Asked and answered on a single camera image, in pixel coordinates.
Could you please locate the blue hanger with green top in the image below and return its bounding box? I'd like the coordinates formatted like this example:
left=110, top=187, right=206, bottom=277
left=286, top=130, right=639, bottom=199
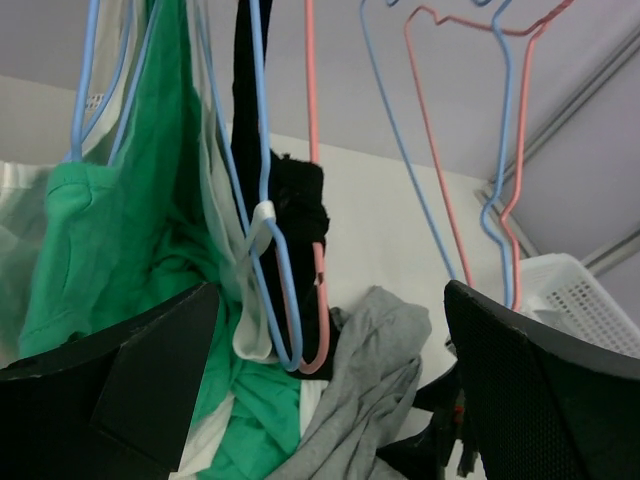
left=107, top=0, right=304, bottom=372

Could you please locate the blue hanger with grey top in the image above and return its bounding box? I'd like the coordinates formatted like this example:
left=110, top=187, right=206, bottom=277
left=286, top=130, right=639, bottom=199
left=357, top=1, right=520, bottom=304

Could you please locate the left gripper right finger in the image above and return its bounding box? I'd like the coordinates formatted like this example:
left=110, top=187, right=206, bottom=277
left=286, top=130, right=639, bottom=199
left=444, top=281, right=639, bottom=479

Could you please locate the green tank top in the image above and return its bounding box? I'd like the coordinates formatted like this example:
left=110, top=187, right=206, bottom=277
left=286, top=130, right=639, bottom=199
left=19, top=1, right=300, bottom=479

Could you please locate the black tank top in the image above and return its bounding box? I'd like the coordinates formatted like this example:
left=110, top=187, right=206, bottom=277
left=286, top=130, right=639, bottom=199
left=231, top=0, right=334, bottom=381

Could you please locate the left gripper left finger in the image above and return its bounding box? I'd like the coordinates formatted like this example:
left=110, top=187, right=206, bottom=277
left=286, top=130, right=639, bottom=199
left=1, top=283, right=219, bottom=479

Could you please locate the pink hanger with black top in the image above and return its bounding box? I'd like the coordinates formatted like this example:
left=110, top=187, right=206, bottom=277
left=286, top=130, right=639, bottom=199
left=276, top=0, right=331, bottom=375

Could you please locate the right frame strut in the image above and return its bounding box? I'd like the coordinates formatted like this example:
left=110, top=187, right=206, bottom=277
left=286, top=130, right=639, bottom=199
left=507, top=29, right=639, bottom=289

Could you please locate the white tank top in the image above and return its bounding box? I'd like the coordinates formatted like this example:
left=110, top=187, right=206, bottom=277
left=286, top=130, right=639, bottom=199
left=1, top=1, right=319, bottom=479

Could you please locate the white plastic basket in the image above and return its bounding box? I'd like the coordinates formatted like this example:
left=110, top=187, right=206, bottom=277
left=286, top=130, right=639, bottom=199
left=520, top=254, right=639, bottom=358

